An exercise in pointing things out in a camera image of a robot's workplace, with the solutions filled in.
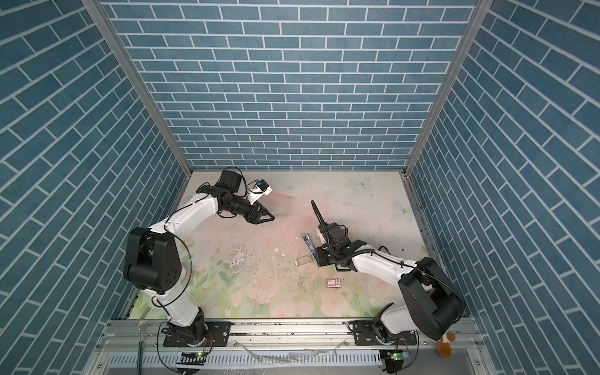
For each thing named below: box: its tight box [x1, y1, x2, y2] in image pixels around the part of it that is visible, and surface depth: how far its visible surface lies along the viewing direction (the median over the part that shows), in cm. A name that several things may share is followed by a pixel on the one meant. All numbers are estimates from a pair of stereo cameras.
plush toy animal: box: [436, 332, 456, 360], surface depth 72 cm
